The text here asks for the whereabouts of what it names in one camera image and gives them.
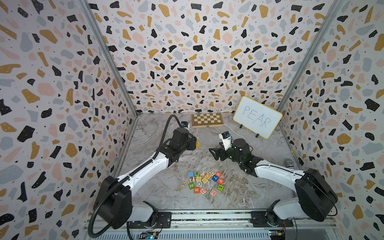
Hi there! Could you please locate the wooden pink H block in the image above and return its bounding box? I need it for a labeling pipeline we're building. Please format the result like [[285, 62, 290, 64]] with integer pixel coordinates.
[[200, 188, 207, 195]]

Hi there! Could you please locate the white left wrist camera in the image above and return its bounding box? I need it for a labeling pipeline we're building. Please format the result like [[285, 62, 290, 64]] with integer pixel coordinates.
[[181, 121, 191, 130]]

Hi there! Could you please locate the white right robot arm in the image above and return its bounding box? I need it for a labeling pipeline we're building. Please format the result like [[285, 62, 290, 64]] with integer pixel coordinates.
[[209, 138, 338, 227]]

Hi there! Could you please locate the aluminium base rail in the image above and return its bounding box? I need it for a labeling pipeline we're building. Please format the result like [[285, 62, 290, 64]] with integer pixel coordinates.
[[98, 210, 342, 240]]

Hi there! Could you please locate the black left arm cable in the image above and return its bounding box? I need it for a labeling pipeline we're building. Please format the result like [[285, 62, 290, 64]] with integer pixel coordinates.
[[87, 114, 184, 239]]

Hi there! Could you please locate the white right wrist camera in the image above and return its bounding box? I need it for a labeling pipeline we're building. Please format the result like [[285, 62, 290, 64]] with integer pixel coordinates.
[[219, 131, 232, 151]]

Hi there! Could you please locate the yellow framed whiteboard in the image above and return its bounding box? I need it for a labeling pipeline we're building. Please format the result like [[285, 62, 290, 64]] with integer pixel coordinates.
[[233, 96, 283, 139]]

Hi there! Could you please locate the wooden pink N block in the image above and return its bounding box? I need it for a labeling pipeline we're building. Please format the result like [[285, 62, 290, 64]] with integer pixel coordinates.
[[210, 190, 217, 197]]

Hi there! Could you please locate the wooden chessboard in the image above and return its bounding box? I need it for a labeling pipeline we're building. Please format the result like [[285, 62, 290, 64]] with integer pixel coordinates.
[[192, 113, 224, 128]]

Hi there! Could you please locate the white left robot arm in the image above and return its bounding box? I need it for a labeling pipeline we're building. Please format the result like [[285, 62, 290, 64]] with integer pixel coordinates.
[[88, 128, 197, 238]]

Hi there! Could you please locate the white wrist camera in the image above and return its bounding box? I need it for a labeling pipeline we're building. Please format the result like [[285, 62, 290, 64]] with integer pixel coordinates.
[[181, 121, 191, 130], [219, 131, 232, 151]]

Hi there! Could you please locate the red B block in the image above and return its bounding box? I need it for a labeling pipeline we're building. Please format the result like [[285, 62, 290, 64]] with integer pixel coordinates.
[[194, 187, 201, 194]]

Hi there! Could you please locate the glitter microphone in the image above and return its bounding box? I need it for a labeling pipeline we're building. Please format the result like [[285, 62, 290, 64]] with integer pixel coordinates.
[[284, 159, 295, 169]]

